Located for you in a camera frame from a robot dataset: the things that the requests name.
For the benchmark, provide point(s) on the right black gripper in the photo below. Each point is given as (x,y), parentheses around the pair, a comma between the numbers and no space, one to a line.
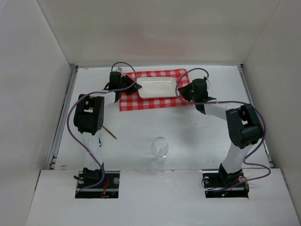
(188,90)

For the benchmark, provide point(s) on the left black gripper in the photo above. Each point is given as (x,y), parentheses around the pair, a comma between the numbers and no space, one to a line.
(127,84)

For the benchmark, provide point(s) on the red white checkered cloth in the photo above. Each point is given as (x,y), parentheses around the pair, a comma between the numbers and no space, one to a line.
(134,102)

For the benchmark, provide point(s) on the white rectangular plate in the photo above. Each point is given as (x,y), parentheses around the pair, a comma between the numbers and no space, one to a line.
(156,87)

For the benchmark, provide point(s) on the clear wine glass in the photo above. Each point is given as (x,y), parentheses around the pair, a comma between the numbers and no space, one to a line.
(159,149)

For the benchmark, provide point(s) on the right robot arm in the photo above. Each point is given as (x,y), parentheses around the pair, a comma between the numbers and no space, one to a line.
(244,126)

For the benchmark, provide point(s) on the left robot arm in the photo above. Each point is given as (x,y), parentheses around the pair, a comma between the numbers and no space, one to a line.
(85,119)

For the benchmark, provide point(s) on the gold spoon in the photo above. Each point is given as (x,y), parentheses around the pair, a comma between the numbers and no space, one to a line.
(109,132)

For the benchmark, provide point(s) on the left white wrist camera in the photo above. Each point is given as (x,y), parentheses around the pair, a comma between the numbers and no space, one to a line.
(119,69)

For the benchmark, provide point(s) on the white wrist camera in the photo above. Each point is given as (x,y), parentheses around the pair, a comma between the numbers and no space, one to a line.
(207,81)
(119,69)

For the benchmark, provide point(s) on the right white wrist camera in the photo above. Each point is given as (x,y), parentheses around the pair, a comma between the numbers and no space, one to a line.
(207,81)

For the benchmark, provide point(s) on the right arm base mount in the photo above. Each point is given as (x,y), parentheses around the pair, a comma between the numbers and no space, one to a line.
(217,187)

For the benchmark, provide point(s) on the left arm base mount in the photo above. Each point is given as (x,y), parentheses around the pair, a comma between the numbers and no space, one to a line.
(108,189)

